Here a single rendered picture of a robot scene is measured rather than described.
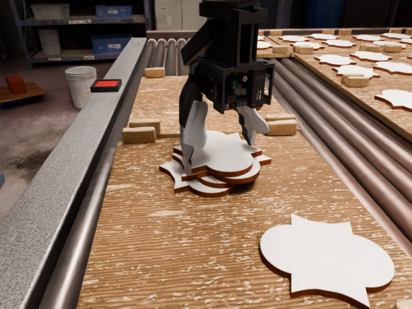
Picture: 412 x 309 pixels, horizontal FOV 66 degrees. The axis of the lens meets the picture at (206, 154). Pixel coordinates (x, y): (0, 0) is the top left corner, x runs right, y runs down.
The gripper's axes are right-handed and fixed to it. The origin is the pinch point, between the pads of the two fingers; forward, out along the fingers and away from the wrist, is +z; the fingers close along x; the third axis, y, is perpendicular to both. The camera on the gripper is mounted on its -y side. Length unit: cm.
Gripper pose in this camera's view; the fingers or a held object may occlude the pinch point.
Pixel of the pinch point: (217, 147)
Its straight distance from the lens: 48.6
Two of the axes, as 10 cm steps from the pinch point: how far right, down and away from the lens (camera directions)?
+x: 9.0, -2.2, 3.9
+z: 0.0, 8.7, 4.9
